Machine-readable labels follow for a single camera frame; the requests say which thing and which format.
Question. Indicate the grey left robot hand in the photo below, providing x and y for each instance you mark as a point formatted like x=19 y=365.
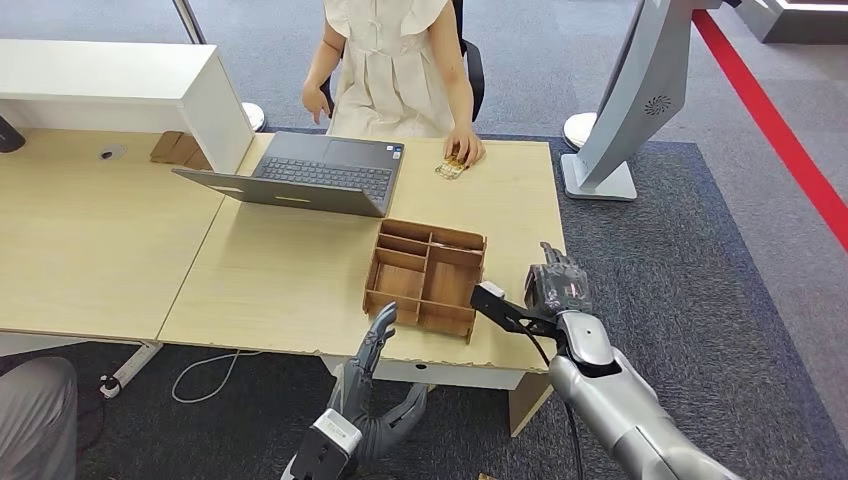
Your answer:
x=354 y=397

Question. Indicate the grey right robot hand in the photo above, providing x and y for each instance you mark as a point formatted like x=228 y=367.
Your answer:
x=560 y=288

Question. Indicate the person's left hand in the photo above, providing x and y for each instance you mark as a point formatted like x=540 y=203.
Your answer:
x=467 y=147

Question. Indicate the person's right hand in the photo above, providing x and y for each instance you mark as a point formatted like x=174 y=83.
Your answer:
x=316 y=100

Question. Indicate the brown wooden organizer box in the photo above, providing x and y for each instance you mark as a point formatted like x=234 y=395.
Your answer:
x=397 y=281

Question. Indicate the person's right forearm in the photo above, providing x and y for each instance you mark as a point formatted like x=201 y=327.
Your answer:
x=324 y=63

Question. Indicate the person's left forearm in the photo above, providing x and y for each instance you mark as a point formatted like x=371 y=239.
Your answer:
x=458 y=96

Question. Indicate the person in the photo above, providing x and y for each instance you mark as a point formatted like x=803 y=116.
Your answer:
x=391 y=73
x=33 y=424

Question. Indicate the stanchion with white base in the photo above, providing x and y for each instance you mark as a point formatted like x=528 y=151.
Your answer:
x=578 y=129
x=253 y=116

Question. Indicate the grey open laptop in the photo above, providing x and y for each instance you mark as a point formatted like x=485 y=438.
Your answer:
x=318 y=173

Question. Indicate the white desk apron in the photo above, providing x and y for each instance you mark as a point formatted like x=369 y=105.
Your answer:
x=464 y=376

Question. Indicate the light wood desk leg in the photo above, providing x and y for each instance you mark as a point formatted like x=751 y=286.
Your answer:
x=530 y=404

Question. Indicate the brown cardboard piece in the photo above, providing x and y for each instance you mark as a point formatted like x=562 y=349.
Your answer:
x=173 y=147

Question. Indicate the grey kiosk stand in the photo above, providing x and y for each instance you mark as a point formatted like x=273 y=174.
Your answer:
x=646 y=79

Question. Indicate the grey desk grommet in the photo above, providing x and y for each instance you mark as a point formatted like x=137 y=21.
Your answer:
x=111 y=153

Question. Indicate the white counter shelf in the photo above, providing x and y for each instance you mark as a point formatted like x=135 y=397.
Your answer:
x=99 y=66

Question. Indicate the white power strip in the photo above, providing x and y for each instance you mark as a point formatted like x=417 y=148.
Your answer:
x=132 y=368

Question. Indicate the black device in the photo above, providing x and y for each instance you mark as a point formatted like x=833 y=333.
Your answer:
x=9 y=138

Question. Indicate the grey white platform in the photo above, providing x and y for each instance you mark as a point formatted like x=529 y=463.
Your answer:
x=795 y=20

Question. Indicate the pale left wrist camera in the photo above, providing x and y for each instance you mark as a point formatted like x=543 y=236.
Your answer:
x=336 y=430

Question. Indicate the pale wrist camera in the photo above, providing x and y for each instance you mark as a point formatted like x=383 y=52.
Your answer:
x=336 y=430
x=491 y=289

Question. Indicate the black camera bracket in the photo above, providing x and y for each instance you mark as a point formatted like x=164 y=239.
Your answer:
x=510 y=316

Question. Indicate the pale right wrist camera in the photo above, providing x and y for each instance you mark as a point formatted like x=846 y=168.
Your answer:
x=491 y=289

